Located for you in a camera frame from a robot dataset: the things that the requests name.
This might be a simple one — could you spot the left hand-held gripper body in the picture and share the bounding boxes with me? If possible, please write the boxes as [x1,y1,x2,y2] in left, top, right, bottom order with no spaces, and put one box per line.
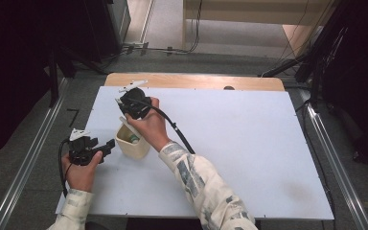
[67,127,104,167]

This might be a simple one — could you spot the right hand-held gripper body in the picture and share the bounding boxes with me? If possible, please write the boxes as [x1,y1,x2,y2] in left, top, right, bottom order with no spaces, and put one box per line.
[118,80,153,121]

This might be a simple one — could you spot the white marker with beige ends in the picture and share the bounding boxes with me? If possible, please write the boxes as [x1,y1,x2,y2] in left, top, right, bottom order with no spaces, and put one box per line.
[118,116,143,139]

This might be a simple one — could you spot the cream pen holder cup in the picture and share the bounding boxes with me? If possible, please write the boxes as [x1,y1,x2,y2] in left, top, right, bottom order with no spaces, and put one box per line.
[114,122,151,161]

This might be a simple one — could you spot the person's left hand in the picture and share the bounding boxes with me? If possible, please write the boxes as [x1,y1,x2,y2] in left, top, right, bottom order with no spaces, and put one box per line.
[60,150,104,194]

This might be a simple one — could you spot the person's right hand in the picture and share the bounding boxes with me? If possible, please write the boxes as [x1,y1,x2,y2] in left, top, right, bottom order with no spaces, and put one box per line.
[125,97,173,153]

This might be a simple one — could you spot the black stand legs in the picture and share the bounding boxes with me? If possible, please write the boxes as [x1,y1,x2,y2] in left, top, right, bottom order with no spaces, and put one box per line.
[45,44,107,108]

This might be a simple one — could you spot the black cabinet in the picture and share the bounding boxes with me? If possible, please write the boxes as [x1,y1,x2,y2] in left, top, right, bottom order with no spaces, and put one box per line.
[81,0,132,64]

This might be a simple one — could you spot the dark curtain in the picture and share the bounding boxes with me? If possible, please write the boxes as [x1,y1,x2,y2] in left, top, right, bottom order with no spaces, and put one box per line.
[0,0,57,165]
[322,0,368,172]

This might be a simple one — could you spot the beige wooden bench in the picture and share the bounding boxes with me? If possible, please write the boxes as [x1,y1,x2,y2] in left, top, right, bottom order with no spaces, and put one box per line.
[181,0,334,52]

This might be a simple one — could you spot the black tripod stand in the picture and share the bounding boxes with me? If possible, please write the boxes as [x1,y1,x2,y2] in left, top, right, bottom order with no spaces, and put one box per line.
[258,0,365,109]

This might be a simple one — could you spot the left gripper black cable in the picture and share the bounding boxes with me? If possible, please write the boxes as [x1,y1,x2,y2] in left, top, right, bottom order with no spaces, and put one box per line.
[57,138,72,197]

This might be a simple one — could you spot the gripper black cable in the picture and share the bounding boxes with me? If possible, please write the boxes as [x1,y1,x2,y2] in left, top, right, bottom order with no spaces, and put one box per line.
[57,138,72,197]
[128,97,196,155]

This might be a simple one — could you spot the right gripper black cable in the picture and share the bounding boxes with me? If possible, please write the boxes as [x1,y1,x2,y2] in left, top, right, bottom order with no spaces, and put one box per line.
[128,97,196,155]

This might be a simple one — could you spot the metal floor rail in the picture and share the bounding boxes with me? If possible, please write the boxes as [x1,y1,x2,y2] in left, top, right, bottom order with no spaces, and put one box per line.
[0,78,70,230]
[299,89,368,230]

